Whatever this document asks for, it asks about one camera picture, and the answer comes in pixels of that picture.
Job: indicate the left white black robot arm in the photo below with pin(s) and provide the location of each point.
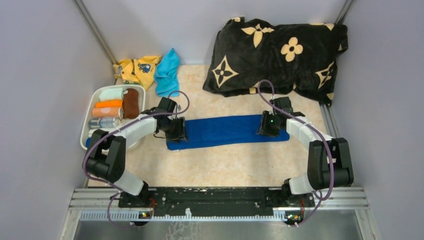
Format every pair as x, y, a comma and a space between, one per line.
105, 158

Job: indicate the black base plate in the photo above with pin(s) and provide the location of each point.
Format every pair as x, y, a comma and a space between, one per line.
215, 201

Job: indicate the yellow printed cloth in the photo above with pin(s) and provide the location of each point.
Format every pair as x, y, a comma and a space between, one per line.
138, 71

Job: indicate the salmon rolled towel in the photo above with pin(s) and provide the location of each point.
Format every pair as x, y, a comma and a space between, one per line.
101, 112

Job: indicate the brown towel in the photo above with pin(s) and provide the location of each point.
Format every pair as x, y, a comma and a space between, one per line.
130, 103

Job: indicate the aluminium frame rail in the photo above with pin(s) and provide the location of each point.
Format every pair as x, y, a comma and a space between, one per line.
341, 198

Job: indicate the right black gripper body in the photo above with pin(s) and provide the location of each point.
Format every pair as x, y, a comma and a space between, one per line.
269, 125

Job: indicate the white plastic basket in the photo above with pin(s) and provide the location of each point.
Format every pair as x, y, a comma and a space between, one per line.
95, 98

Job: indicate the mint green rolled towel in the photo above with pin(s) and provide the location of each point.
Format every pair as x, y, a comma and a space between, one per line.
109, 94

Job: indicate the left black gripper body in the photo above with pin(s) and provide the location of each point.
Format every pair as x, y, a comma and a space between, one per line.
175, 128

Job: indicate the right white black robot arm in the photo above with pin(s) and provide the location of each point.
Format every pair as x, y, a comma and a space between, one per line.
329, 163

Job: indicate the black blanket with beige flowers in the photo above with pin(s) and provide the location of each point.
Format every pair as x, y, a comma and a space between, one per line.
255, 56

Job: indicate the light blue towel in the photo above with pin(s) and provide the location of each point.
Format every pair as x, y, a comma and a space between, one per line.
166, 75

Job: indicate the dark blue towel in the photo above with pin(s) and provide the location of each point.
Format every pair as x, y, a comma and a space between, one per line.
225, 130

